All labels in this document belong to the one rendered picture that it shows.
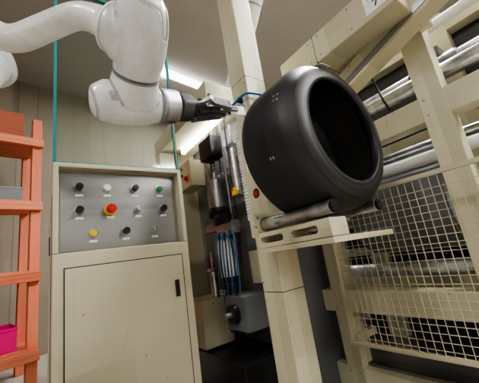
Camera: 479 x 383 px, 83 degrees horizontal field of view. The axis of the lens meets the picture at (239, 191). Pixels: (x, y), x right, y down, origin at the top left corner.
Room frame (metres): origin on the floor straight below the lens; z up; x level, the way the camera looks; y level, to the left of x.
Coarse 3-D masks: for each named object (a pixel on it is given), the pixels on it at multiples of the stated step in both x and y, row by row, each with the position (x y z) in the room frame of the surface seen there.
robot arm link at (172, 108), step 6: (162, 90) 0.60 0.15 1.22; (168, 90) 0.61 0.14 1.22; (174, 90) 0.62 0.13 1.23; (162, 96) 0.59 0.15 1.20; (168, 96) 0.60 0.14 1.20; (174, 96) 0.61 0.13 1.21; (180, 96) 0.62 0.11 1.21; (168, 102) 0.60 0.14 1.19; (174, 102) 0.61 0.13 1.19; (180, 102) 0.62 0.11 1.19; (168, 108) 0.61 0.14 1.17; (174, 108) 0.62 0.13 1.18; (180, 108) 0.63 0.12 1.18; (168, 114) 0.62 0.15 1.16; (174, 114) 0.63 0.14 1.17; (180, 114) 0.64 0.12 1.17; (162, 120) 0.63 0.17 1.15; (168, 120) 0.64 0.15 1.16; (174, 120) 0.65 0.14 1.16
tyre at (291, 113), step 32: (288, 96) 0.79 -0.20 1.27; (320, 96) 1.10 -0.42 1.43; (352, 96) 0.99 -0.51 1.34; (256, 128) 0.88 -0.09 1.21; (288, 128) 0.79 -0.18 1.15; (320, 128) 1.25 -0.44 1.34; (352, 128) 1.16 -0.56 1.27; (256, 160) 0.91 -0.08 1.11; (288, 160) 0.82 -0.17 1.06; (320, 160) 0.81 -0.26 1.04; (352, 160) 1.21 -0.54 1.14; (288, 192) 0.92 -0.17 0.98; (320, 192) 0.86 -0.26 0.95; (352, 192) 0.89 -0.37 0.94
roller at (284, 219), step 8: (328, 200) 0.86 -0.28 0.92; (304, 208) 0.93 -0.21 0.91; (312, 208) 0.90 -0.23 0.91; (320, 208) 0.88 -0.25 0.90; (328, 208) 0.85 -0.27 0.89; (336, 208) 0.86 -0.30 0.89; (280, 216) 1.03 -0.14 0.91; (288, 216) 0.99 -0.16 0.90; (296, 216) 0.96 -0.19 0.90; (304, 216) 0.94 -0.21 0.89; (312, 216) 0.92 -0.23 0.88; (320, 216) 0.91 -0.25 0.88; (264, 224) 1.11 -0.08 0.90; (272, 224) 1.07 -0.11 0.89; (280, 224) 1.04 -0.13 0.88
